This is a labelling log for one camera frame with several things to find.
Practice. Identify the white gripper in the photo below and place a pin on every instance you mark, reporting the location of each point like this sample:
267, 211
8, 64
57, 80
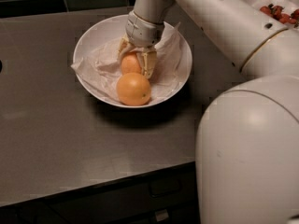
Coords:
143, 33

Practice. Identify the orange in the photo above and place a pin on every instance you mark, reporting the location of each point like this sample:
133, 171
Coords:
130, 64
133, 89

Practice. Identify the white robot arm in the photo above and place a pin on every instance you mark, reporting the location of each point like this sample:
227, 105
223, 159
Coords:
247, 147

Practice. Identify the large white bowl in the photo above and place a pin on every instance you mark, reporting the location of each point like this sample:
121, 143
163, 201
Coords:
116, 24

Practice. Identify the white bowl with strawberries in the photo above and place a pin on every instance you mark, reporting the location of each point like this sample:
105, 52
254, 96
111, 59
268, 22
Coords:
289, 7

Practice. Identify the white crumpled paper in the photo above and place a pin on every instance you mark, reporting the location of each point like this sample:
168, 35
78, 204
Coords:
99, 70

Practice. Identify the red strawberries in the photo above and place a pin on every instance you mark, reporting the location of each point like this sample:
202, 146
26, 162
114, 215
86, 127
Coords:
277, 12

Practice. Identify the dark drawer front with handle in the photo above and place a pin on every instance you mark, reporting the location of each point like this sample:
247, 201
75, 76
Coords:
167, 196

